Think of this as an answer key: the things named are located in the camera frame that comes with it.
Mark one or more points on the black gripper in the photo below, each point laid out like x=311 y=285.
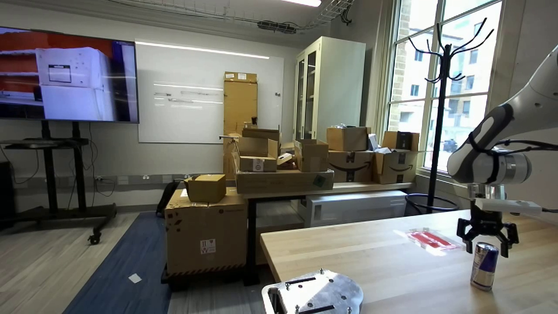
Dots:
x=488 y=222

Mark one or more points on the blue silver energy drink can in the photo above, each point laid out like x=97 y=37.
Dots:
x=484 y=267

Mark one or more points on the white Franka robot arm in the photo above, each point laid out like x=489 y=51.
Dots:
x=512 y=133

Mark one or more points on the silver metal plate object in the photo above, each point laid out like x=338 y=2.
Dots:
x=315 y=293

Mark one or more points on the red white flat packet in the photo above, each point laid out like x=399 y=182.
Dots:
x=432 y=239

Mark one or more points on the Amazon smile cardboard box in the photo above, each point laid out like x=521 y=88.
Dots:
x=352 y=166
x=395 y=166

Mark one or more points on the open cardboard box dark inside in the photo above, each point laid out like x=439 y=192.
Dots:
x=402 y=140

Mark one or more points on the black coat rack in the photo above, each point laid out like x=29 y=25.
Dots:
x=437 y=115

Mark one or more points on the long silver metal case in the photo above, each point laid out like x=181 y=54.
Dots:
x=355 y=206

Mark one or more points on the large paned window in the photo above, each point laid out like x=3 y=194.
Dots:
x=425 y=88

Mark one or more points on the plain cardboard box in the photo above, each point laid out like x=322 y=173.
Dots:
x=348 y=138

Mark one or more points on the narrow upright cardboard box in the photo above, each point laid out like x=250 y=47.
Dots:
x=315 y=156

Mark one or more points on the long flat cardboard box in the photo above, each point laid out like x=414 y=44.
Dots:
x=282 y=182

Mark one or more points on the white glass-door cabinet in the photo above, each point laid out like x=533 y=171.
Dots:
x=332 y=88

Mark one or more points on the black-legged side table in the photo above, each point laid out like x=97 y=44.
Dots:
x=252 y=232

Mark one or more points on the small labelled cardboard box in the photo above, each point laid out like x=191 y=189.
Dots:
x=257 y=164

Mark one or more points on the medium stacked cardboard box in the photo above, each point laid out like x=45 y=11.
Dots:
x=259 y=142

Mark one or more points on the large cardboard box with label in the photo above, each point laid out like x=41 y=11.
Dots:
x=205 y=238

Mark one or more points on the tall upright cardboard box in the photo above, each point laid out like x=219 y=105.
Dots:
x=240 y=105

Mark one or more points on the small open cardboard box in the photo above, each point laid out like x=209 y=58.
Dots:
x=207 y=187

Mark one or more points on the ceiling strip light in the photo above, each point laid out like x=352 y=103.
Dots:
x=306 y=2

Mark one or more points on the small white floor tag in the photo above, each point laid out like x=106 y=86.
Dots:
x=135 y=278

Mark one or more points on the blue floor rug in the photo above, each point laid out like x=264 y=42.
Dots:
x=132 y=272

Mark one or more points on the black rolling TV stand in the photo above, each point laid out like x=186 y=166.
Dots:
x=59 y=175

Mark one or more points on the large TV screen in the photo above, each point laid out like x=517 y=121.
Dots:
x=67 y=75

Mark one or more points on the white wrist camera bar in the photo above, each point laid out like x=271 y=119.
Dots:
x=512 y=208

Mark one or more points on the wall whiteboard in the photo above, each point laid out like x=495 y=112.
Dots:
x=198 y=98

